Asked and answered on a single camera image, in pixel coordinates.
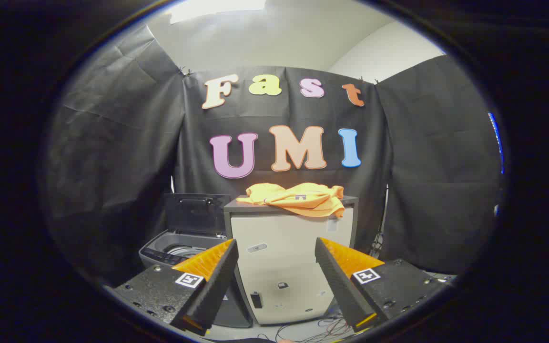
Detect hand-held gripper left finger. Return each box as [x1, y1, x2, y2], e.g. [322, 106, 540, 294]
[112, 238, 239, 336]

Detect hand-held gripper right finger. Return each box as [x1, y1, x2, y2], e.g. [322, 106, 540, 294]
[315, 237, 456, 334]

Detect grey washing machine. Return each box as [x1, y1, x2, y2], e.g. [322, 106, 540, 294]
[139, 230, 254, 329]

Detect orange polo shirt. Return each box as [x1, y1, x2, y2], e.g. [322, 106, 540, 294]
[244, 182, 346, 219]

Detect white cabinet with grey top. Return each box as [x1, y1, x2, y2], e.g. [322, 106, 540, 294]
[224, 194, 358, 326]

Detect thin metal stand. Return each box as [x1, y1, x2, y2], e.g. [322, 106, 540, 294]
[371, 185, 390, 259]

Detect black backdrop cloth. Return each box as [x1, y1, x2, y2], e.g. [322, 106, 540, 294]
[46, 24, 504, 286]

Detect tangle of thin cables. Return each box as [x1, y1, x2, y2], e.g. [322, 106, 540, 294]
[255, 310, 366, 343]

